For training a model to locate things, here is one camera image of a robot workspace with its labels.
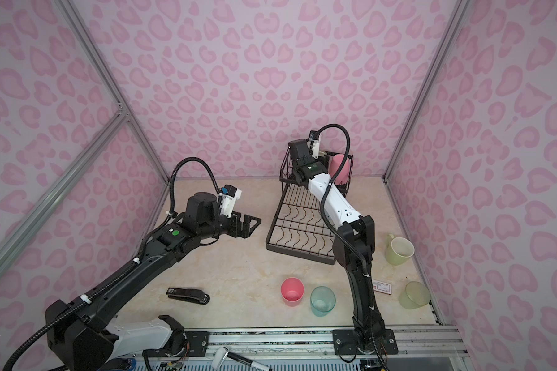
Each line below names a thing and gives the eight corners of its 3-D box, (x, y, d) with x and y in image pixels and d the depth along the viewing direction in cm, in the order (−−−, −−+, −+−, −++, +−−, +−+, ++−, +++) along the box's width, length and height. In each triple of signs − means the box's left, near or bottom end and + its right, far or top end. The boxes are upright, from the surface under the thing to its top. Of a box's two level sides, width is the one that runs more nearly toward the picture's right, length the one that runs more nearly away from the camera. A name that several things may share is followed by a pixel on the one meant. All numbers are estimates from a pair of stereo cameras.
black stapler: (169, 298, 84) (164, 294, 81) (173, 289, 87) (169, 285, 83) (207, 305, 83) (204, 301, 80) (211, 295, 85) (207, 291, 82)
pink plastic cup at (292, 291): (281, 306, 83) (280, 297, 75) (281, 287, 87) (280, 277, 79) (303, 306, 83) (304, 297, 75) (302, 287, 87) (303, 277, 79)
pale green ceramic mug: (382, 264, 92) (390, 253, 84) (385, 246, 97) (394, 234, 89) (402, 272, 90) (413, 261, 82) (405, 253, 95) (415, 241, 87)
